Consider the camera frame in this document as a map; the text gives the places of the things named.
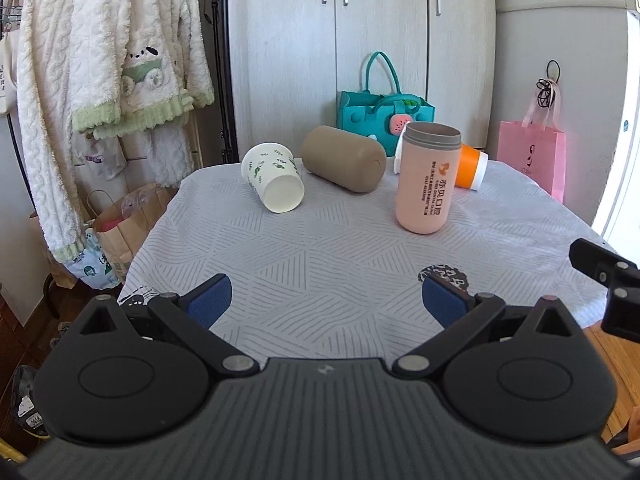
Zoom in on white cabinet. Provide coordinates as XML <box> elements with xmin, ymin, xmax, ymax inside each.
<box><xmin>492</xmin><ymin>0</ymin><xmax>630</xmax><ymax>226</ymax></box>

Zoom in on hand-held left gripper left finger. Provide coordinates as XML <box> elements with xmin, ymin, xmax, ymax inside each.
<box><xmin>65</xmin><ymin>274</ymin><xmax>260</xmax><ymax>382</ymax></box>

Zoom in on pink cup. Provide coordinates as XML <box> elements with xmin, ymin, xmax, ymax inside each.
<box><xmin>395</xmin><ymin>121</ymin><xmax>462</xmax><ymax>235</ymax></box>

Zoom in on grey patterned tablecloth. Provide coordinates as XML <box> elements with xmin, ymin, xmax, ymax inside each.
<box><xmin>117</xmin><ymin>157</ymin><xmax>618</xmax><ymax>361</ymax></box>

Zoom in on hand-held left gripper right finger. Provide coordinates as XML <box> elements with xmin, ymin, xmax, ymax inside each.
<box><xmin>394</xmin><ymin>279</ymin><xmax>584</xmax><ymax>379</ymax></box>

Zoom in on grey wardrobe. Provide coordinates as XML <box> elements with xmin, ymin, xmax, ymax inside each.
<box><xmin>226</xmin><ymin>0</ymin><xmax>501</xmax><ymax>166</ymax></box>

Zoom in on white fluffy hanging robes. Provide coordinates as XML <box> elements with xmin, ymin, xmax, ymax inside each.
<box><xmin>15</xmin><ymin>0</ymin><xmax>196</xmax><ymax>263</ymax></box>

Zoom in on teal felt tote bag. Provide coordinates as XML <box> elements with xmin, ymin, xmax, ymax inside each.
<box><xmin>336</xmin><ymin>51</ymin><xmax>436</xmax><ymax>158</ymax></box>

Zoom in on black hair ties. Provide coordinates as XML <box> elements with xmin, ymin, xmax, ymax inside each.
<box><xmin>536</xmin><ymin>60</ymin><xmax>562</xmax><ymax>109</ymax></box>

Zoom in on white fleece top green trim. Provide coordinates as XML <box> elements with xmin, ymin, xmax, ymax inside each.
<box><xmin>70</xmin><ymin>0</ymin><xmax>216</xmax><ymax>141</ymax></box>

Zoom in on dark shoe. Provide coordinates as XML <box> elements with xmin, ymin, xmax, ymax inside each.
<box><xmin>11</xmin><ymin>364</ymin><xmax>52</xmax><ymax>440</ymax></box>

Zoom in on blue and white plastic bag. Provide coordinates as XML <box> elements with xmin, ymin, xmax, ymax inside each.
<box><xmin>65</xmin><ymin>230</ymin><xmax>123</xmax><ymax>290</ymax></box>

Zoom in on white printed cloth bag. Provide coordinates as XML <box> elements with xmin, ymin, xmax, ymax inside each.
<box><xmin>72</xmin><ymin>130</ymin><xmax>128</xmax><ymax>181</ymax></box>

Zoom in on pink paper gift bag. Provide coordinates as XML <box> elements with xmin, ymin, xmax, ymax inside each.
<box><xmin>497</xmin><ymin>80</ymin><xmax>567</xmax><ymax>204</ymax></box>

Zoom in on brown paper bag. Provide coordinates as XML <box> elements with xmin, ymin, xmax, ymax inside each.
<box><xmin>85</xmin><ymin>182</ymin><xmax>181</xmax><ymax>286</ymax></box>

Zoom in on brown cup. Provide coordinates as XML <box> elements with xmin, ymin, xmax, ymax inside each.
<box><xmin>300</xmin><ymin>125</ymin><xmax>388</xmax><ymax>194</ymax></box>

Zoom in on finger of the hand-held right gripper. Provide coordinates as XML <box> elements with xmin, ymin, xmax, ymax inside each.
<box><xmin>569</xmin><ymin>238</ymin><xmax>640</xmax><ymax>344</ymax></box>

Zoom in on orange and white cup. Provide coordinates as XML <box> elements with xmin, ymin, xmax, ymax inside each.
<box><xmin>393</xmin><ymin>134</ymin><xmax>489</xmax><ymax>192</ymax></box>

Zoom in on white cup with green print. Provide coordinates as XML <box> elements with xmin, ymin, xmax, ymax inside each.
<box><xmin>241</xmin><ymin>142</ymin><xmax>306</xmax><ymax>214</ymax></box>

